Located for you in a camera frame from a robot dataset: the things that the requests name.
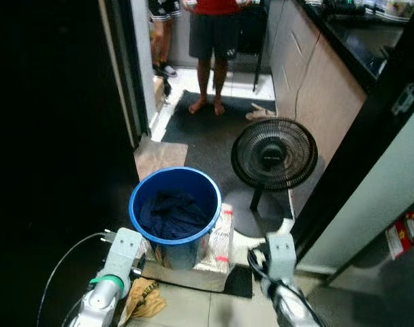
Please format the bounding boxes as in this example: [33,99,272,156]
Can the white black-edged washing machine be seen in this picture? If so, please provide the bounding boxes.
[289,14,414,327]

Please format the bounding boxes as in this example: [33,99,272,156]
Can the dark blue clothes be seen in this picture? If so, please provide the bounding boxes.
[139,189,211,240]

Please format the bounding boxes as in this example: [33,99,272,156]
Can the beige kitchen cabinet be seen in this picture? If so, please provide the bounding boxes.
[265,0,368,219]

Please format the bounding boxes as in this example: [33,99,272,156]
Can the black floor fan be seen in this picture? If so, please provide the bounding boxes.
[231,117,319,212]

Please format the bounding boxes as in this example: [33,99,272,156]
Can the beige slippers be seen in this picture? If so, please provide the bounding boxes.
[245,102,277,122]

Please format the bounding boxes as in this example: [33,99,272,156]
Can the black metal chair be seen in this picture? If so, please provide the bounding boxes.
[238,0,272,93]

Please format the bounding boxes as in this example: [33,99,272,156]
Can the clear plastic bag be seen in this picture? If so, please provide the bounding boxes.
[206,203,235,273]

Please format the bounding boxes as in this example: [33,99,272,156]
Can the black floor mat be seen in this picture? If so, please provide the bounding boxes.
[161,90,296,236]

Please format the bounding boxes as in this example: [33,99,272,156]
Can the blue plastic bucket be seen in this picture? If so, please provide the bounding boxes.
[129,166,223,270]

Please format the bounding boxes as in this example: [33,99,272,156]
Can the barefoot person in red shirt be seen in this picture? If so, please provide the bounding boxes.
[182,0,252,115]

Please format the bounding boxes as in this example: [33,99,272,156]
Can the brown doormat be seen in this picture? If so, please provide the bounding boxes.
[134,136,189,181]

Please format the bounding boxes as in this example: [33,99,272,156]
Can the brown cardboard box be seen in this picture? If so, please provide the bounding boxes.
[153,75,168,106]

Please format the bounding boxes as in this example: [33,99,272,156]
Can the person in black shoes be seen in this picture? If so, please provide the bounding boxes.
[148,0,182,77]

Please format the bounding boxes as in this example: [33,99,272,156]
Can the brown crumpled cloth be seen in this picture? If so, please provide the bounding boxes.
[118,277,167,324]

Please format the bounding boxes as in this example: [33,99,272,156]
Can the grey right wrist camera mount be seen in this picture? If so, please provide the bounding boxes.
[265,233,298,281]

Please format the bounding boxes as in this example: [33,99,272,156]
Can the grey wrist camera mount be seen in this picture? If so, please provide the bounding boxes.
[265,233,298,281]
[101,228,144,279]

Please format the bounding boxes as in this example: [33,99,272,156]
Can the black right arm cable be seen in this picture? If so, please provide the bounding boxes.
[246,247,323,327]

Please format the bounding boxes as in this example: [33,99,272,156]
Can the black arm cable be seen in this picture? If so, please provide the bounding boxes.
[35,232,112,327]
[246,247,323,327]

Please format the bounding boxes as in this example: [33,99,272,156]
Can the dark door frame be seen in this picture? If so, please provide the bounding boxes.
[98,0,157,147]

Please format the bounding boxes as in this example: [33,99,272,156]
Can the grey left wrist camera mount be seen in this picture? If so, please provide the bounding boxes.
[101,228,144,279]

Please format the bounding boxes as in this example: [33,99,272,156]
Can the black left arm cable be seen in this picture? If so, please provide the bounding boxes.
[35,232,112,327]

